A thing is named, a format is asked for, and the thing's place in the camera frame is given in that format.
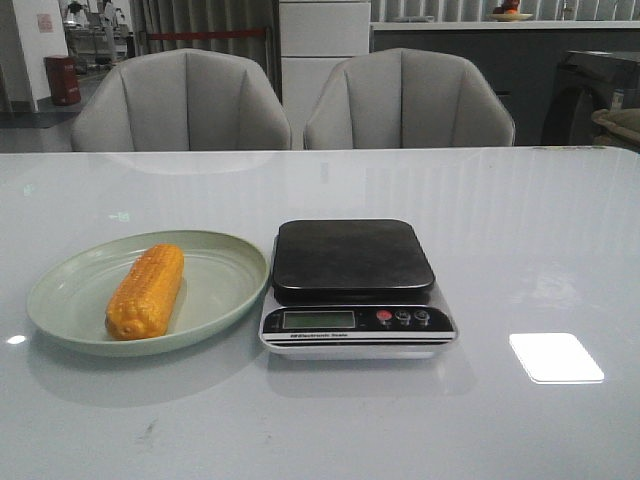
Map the orange corn cob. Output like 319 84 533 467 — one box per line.
105 244 184 341

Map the digital kitchen scale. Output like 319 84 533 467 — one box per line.
258 219 459 360

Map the right grey armchair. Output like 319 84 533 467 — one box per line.
303 48 515 150

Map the grey armchair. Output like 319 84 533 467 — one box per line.
71 48 292 152
303 48 515 150

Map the green round plate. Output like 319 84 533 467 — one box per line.
26 230 269 357

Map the left grey armchair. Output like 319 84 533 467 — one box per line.
71 48 292 152

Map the white drawer cabinet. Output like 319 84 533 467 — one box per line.
278 1 371 143

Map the red barrier belt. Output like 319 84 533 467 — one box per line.
146 28 267 41

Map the grey counter cabinet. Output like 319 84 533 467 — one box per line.
372 21 639 145

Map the fruit plate on counter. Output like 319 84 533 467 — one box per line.
488 0 532 22

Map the red trash bin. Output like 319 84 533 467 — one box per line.
44 55 81 106

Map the dark grey appliance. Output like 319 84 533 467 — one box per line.
541 51 639 146

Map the beige cushion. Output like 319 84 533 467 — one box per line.
591 108 640 152

